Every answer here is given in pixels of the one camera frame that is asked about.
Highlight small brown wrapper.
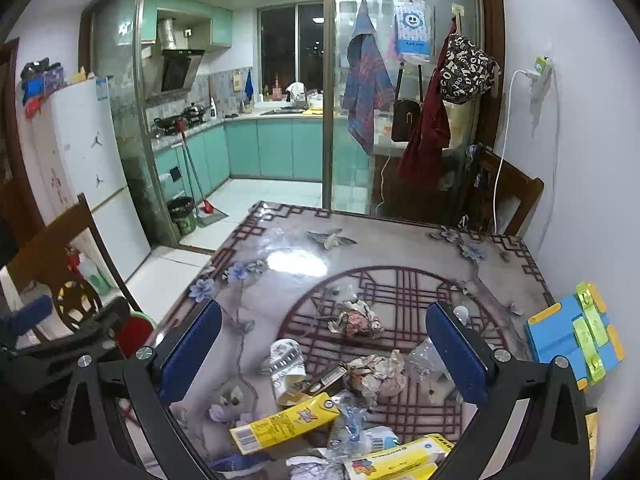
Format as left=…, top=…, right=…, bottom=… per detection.
left=300, top=364, right=348, bottom=396

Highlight beige crumpled paper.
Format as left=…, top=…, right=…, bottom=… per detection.
left=345, top=350, right=408, bottom=401

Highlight kitchen window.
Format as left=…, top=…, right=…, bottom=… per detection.
left=257, top=2, right=326, bottom=93

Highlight plaid cloth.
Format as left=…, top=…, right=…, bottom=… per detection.
left=342, top=0, right=394, bottom=157

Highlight wooden door frame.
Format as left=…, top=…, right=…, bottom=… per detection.
left=0, top=40, right=46, bottom=241

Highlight wrappers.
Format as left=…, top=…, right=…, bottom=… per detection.
left=229, top=392, right=335, bottom=456

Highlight striped white paper cup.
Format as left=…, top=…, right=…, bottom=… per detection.
left=260, top=338, right=308, bottom=401

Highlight silver exhaust duct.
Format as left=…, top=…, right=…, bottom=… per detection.
left=156, top=16, right=180, bottom=52

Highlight blue and white package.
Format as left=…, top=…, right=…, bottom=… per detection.
left=389, top=0, right=435, bottom=65

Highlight black handbag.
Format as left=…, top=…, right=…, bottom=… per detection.
left=391, top=67, right=425, bottom=143

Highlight white charging cable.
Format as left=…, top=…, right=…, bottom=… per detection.
left=492, top=70, right=531, bottom=233

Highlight yellow and white tissue pack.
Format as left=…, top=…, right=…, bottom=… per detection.
left=345, top=434, right=453, bottom=480

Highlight frosted glass partition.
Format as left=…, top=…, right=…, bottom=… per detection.
left=92, top=0, right=168, bottom=248

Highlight dark blue wrapper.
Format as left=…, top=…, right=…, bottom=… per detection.
left=207, top=452, right=273, bottom=476

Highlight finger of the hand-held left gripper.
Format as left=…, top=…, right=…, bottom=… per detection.
left=0, top=296, right=132, bottom=401
left=0, top=294, right=55, bottom=348

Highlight floral crumpled paper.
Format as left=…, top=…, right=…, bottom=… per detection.
left=327, top=300, right=385, bottom=339

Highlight grey dustpan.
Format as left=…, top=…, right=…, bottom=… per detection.
left=196, top=201, right=230, bottom=228

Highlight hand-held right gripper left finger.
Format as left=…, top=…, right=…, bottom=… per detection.
left=55, top=299, right=223, bottom=480

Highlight clear plastic bag blue print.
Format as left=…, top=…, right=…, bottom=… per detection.
left=327, top=392, right=373, bottom=461

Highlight red handled broom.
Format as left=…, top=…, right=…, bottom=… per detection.
left=176, top=119, right=217, bottom=213

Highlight black bag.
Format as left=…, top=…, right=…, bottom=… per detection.
left=20, top=57, right=51, bottom=106

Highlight sliding glass door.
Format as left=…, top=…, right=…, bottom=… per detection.
left=322, top=0, right=488, bottom=218

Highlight plain wooden chair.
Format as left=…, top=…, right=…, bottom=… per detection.
left=460, top=144, right=545, bottom=238

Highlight letter printed bag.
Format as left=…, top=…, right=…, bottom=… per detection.
left=440, top=35, right=502, bottom=106

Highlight white and blue packet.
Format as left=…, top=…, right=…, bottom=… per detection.
left=362, top=426, right=401, bottom=453

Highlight white tissue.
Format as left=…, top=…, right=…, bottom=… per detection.
left=286, top=455, right=346, bottom=480

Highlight carved wooden chair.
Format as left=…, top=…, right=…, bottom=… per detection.
left=5, top=192, right=146, bottom=341

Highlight black mesh waste basket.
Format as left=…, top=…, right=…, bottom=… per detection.
left=166, top=196, right=197, bottom=237

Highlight white refrigerator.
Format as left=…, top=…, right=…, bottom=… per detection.
left=30, top=77, right=153, bottom=281

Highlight green wall cabinets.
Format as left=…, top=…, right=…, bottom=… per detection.
left=141, top=0, right=233, bottom=48

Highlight white wall charger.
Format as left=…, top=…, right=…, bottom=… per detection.
left=520, top=56, right=553, bottom=103

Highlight black range hood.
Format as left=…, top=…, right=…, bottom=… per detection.
left=160, top=49, right=207, bottom=93

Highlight green base cabinets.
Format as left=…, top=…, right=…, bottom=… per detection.
left=152, top=117, right=373, bottom=201

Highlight black wok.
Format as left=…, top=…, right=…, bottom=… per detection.
left=152, top=116, right=183, bottom=136

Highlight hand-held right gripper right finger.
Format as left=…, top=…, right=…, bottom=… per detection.
left=425, top=301, right=593, bottom=480

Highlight red bin with green rim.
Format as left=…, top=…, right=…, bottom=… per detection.
left=112, top=310, right=158, bottom=358

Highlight dark red garment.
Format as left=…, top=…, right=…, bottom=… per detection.
left=397, top=22, right=458, bottom=191

